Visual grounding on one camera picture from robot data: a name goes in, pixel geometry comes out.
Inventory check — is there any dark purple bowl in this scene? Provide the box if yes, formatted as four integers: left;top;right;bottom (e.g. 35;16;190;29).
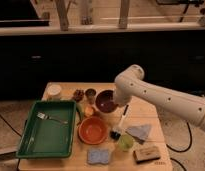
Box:
95;90;117;113

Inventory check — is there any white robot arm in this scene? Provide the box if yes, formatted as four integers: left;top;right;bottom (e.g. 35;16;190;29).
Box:
113;64;205;132

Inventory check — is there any metal cup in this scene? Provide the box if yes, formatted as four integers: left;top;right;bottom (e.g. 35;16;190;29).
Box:
85;88;96;104

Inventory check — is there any small orange cup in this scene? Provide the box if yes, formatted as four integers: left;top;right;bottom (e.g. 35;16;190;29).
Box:
84;106;95;117

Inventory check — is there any black white dish brush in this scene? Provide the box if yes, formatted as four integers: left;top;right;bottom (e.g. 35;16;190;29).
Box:
110;105;128;140

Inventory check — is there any grey blue cloth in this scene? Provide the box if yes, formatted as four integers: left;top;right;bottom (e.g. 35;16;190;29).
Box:
126;124;152;144

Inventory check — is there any green vegetable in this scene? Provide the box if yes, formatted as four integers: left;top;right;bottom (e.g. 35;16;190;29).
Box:
76;103;84;123

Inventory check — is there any orange bowl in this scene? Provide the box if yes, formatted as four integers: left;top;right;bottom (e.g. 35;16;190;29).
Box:
78;116;108;145

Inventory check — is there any green cup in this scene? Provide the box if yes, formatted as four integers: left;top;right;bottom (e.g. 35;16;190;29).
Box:
118;134;134;151

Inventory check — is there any brown pine cone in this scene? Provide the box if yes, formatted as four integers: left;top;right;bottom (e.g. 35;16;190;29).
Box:
73;89;84;102

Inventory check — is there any wooden block brush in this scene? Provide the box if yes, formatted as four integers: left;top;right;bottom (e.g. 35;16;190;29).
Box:
133;146;161;163

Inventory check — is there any blue sponge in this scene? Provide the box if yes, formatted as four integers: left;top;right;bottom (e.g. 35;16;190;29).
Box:
87;148;110;165

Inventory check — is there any cream round container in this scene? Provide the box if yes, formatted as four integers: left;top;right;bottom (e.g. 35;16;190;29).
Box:
46;84;62;100

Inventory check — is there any silver fork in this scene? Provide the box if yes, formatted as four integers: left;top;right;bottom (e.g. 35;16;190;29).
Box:
37;112;68;124

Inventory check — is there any green plastic tray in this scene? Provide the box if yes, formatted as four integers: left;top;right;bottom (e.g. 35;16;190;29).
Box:
16;101;76;159

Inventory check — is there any black cable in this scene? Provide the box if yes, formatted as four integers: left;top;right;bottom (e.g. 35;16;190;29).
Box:
165;121;194;154

